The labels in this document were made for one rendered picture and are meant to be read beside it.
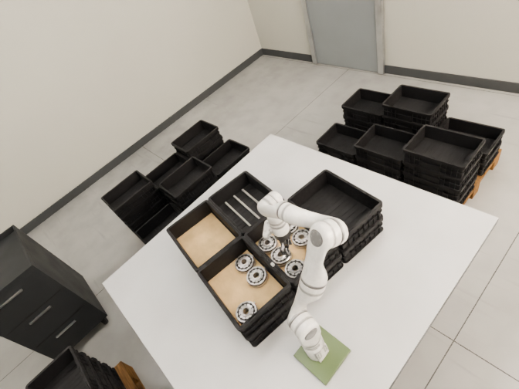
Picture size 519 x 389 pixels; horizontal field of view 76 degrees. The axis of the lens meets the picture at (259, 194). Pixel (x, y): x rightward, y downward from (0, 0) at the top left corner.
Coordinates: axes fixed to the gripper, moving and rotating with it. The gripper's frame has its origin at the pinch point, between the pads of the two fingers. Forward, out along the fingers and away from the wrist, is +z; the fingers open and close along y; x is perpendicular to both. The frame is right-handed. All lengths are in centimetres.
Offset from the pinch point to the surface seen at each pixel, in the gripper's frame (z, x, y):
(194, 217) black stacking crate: 11, 63, 32
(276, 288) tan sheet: 16.5, 9.0, -11.2
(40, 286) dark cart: 26, 174, -3
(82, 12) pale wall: -64, 229, 264
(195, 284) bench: 30, 61, -2
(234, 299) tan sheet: 16.6, 29.4, -16.5
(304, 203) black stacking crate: 16.2, -2.4, 40.4
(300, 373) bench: 30, -2, -44
